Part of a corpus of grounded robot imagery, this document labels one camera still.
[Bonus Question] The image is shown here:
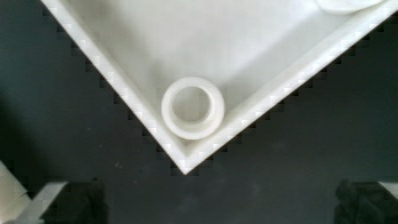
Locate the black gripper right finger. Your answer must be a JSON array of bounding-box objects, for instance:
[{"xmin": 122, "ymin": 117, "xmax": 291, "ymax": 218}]
[{"xmin": 333, "ymin": 180, "xmax": 398, "ymax": 224}]

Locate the white U-shaped fence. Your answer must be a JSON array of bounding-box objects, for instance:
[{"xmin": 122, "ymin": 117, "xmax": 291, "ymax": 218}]
[{"xmin": 0, "ymin": 161, "xmax": 65, "ymax": 224}]

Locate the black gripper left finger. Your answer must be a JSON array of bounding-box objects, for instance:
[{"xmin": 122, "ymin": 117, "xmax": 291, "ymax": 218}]
[{"xmin": 40, "ymin": 179, "xmax": 108, "ymax": 224}]

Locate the white square tabletop part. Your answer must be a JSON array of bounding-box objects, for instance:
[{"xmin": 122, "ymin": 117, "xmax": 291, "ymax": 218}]
[{"xmin": 40, "ymin": 0, "xmax": 398, "ymax": 172}]

